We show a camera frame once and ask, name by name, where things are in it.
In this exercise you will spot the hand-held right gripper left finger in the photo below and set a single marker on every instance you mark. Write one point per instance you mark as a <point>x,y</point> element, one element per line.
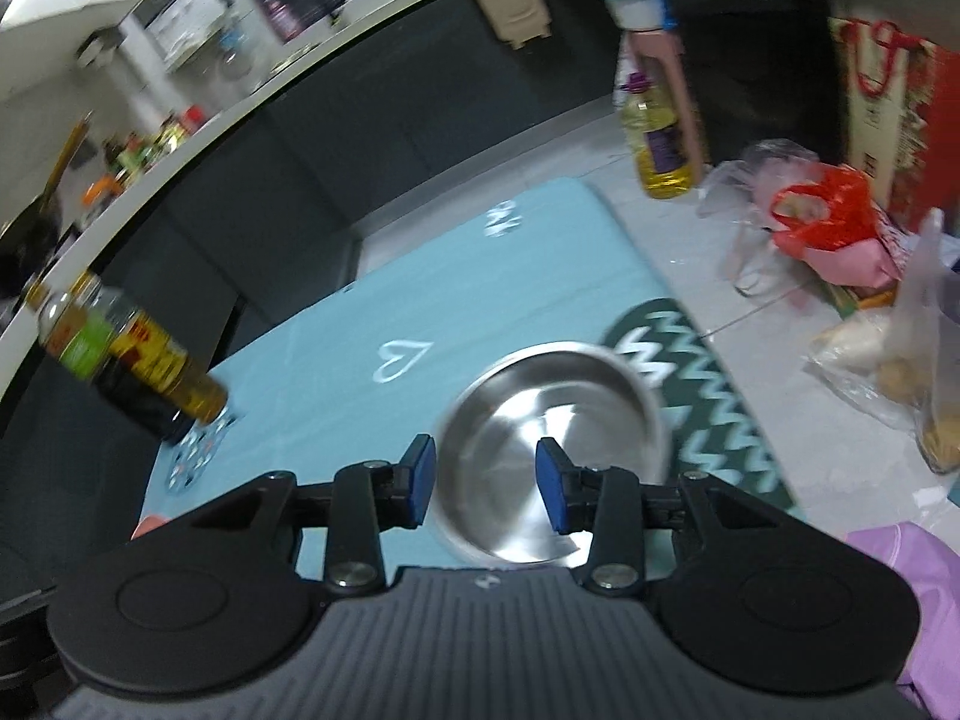
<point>420,480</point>

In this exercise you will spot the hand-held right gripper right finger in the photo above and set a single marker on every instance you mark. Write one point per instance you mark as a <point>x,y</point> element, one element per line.
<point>551,487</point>

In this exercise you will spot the stainless steel bowl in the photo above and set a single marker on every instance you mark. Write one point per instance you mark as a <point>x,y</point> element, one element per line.
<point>517,420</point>

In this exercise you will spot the blue printed mat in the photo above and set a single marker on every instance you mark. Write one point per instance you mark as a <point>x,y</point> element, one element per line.
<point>315,390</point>

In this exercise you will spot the yellow oil bottle red label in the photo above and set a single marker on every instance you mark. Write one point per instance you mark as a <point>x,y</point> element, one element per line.
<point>172,375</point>

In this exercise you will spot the pink oval dish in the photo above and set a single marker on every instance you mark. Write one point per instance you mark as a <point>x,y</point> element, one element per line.
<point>148,526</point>

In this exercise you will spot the dark vinegar bottle green label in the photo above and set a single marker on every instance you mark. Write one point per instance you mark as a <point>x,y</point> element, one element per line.
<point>127,397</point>

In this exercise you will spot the purple cap oil bottle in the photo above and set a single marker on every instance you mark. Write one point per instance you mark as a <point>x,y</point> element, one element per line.
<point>660,157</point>

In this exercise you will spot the clear plastic bag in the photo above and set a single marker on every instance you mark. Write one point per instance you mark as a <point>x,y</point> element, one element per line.
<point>731,187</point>

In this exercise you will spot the kitchen counter with dark cabinets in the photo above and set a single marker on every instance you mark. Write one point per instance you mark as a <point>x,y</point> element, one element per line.
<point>225,187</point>

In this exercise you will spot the red plastic bag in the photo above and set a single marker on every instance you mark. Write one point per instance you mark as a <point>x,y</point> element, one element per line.
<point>832,217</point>

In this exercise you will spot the purple plastic bag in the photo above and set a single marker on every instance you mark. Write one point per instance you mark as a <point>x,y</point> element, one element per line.
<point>922,615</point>

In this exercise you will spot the plastic bag of potatoes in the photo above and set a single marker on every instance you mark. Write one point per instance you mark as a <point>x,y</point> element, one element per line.
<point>922,330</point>

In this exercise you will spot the row of condiment jars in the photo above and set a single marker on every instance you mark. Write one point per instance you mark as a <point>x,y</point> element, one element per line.
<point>142,150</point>

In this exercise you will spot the black frying pan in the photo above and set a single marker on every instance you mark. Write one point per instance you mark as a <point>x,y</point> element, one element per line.
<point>22,247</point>

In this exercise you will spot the beige cutting board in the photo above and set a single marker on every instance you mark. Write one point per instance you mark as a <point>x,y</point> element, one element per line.
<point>510,0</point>

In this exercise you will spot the red gift bag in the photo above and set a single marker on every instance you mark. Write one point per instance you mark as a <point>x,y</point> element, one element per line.
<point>885,112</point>

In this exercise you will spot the white microwave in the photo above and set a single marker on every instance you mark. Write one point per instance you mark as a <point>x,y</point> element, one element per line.
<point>187,22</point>

